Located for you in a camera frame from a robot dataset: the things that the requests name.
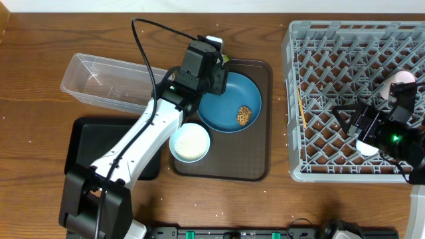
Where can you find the clear plastic bin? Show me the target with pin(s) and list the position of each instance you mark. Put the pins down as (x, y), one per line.
(108, 83)

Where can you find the light blue cup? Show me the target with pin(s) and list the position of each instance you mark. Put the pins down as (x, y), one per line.
(366, 149)

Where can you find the wooden chopstick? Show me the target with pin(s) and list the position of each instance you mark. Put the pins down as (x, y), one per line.
(301, 109)

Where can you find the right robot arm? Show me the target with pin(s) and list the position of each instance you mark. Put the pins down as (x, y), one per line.
(397, 140)

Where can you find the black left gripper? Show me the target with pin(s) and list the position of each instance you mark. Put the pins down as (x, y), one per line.
(220, 79)

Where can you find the light blue rice bowl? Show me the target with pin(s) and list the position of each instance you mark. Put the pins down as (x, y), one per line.
(190, 143)

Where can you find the brown mushroom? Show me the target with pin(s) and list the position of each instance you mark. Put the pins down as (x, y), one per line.
(244, 115)

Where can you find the grey plastic dishwasher rack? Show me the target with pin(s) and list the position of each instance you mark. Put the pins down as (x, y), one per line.
(337, 63)

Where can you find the brown serving tray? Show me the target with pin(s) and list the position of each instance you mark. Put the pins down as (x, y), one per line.
(242, 155)

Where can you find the dark blue bowl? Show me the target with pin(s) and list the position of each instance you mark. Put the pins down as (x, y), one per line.
(220, 112)

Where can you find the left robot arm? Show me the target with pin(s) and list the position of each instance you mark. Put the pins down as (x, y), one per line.
(96, 200)

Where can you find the pink cup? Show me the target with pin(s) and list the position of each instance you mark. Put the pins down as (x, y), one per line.
(402, 76)

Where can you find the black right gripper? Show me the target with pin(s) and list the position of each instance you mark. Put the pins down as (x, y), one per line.
(360, 119)

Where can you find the black tray bin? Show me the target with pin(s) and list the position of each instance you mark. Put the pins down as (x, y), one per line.
(93, 137)

